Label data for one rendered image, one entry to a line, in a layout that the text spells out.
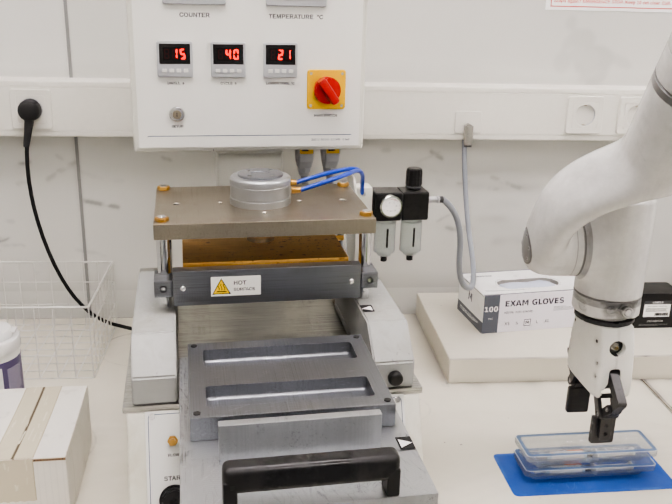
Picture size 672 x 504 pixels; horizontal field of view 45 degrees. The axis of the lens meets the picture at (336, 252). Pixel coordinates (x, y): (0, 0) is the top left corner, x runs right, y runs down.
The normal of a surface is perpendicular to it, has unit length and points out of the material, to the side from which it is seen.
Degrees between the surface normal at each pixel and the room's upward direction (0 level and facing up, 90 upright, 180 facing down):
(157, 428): 65
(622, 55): 90
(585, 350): 91
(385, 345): 40
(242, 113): 90
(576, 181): 56
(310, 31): 90
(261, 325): 0
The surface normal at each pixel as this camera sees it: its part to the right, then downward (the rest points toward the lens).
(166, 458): 0.18, -0.11
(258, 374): 0.03, -0.95
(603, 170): -0.65, -0.45
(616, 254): -0.11, 0.30
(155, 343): 0.14, -0.51
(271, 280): 0.18, 0.32
